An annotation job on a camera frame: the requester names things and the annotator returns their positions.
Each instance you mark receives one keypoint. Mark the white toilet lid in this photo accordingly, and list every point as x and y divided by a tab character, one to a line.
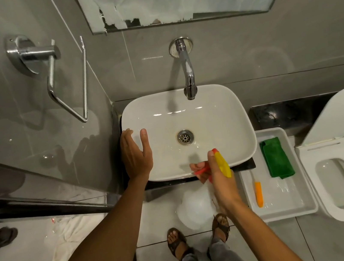
341	111

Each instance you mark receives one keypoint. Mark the person's left hand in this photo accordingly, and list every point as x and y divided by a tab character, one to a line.
136	160

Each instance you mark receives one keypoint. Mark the white floor cloth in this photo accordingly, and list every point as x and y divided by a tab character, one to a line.
74	235

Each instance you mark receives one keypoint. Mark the chrome wall faucet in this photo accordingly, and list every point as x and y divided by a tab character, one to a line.
186	67

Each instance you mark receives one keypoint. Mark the person's right hand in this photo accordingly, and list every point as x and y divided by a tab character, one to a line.
225	192

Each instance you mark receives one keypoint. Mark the white plastic tray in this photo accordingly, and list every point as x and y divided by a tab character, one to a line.
280	196

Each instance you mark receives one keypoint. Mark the glass shower partition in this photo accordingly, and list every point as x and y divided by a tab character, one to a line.
40	201

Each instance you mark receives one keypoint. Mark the green cloth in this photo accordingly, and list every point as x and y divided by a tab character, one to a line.
277	157

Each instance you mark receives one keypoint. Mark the person's sandal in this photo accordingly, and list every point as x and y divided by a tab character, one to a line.
220	225
176	242

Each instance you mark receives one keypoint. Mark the person's left sandal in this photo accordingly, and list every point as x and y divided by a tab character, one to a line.
176	242

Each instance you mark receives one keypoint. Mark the person's right sandal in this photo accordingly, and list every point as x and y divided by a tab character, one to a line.
220	225

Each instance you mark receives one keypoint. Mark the chrome sink drain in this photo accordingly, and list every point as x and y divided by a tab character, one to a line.
185	137

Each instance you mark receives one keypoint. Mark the person's left forearm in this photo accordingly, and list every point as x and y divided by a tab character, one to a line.
102	247

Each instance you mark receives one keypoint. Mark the black sandal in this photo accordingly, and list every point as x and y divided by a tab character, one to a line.
0	239

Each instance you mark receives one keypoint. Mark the clear spray bottle yellow head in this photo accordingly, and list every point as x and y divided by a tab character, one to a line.
223	166

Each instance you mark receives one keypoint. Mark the white ceramic wash basin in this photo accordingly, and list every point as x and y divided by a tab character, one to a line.
222	120

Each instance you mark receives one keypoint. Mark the black stone ledge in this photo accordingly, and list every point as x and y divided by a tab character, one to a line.
286	114

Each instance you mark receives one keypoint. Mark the person's right forearm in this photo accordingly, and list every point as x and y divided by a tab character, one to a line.
264	241

